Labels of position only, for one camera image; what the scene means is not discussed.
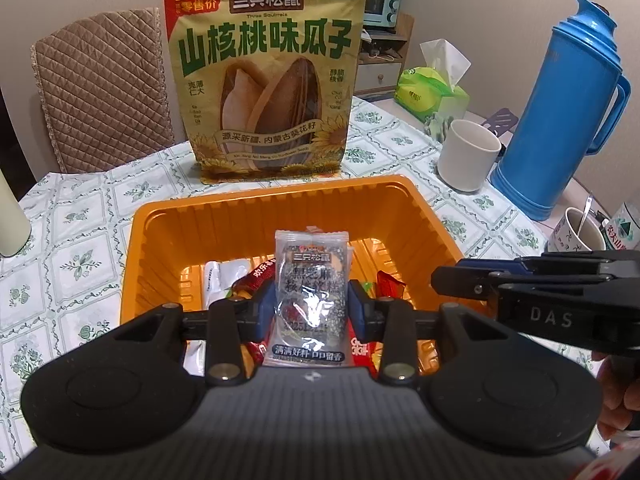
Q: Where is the sunflower seed bag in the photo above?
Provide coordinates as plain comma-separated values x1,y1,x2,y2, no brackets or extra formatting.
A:
162,0,370,186

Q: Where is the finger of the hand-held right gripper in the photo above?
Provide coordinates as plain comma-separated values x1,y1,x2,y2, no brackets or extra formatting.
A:
431,259,551,306
515,254,621,278

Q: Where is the white-green snack packet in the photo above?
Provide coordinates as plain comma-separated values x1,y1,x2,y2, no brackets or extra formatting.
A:
185,259,251,376

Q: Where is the small red candy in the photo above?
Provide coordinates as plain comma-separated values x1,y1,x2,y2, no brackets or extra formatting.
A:
375,270,407,306

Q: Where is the white insulated bottle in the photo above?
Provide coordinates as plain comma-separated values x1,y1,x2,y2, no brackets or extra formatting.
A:
0,167,32,257

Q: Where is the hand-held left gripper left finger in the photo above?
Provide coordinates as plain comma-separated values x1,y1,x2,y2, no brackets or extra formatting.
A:
110,280,276,388

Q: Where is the purple plastic utensil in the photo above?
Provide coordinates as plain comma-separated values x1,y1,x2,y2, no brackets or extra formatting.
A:
482,106,518,137

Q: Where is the orange plastic tray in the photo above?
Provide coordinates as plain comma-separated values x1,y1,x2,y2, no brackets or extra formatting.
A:
120,176,488,376

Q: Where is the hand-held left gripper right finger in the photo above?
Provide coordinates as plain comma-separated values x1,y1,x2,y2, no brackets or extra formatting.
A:
348,280,506,387

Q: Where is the clear plastic water bottle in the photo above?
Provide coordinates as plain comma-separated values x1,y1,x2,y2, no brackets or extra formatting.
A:
602,200,640,252

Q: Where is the wooden side cabinet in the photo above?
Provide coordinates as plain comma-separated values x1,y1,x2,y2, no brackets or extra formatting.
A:
352,12,416,101

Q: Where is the quilted beige chair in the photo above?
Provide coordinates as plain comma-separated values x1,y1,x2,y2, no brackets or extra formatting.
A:
30,7,176,175

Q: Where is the green tissue pack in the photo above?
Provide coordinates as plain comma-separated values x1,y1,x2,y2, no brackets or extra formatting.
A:
395,38,472,126

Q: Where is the plain white mug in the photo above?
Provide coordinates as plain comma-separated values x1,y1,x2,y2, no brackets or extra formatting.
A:
438,120,502,194

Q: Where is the patterned white mug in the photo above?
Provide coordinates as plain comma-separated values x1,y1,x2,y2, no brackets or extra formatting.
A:
545,207,608,256

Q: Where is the person's right hand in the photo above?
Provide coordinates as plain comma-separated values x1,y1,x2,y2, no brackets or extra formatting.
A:
592,352,640,443

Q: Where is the brown red candy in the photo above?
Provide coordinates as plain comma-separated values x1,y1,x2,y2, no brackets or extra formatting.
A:
227,260,278,301

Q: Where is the large red snack packet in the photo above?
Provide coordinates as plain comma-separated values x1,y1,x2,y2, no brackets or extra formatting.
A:
347,322,388,376

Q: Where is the metal spoon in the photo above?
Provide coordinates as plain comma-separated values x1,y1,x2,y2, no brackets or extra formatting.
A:
575,192,596,243

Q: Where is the clear black sesame packet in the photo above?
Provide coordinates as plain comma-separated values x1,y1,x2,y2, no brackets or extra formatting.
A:
262,227,351,368

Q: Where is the green floral tablecloth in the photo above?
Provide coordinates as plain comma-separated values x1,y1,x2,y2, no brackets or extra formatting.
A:
0,96,616,466

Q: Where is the blue thermos jug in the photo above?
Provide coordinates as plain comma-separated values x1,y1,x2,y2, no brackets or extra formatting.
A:
489,0,632,222

